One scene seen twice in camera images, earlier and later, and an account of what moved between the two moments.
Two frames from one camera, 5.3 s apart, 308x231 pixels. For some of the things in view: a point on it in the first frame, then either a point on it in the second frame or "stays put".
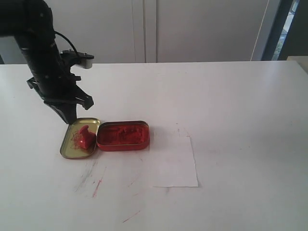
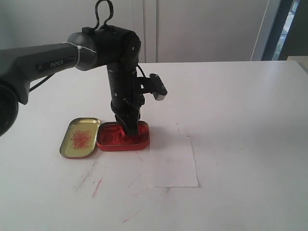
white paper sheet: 173,161 stays put
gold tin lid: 70,147 stays put
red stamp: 87,140 to 129,139
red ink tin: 123,135 stays put
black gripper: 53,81 to 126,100
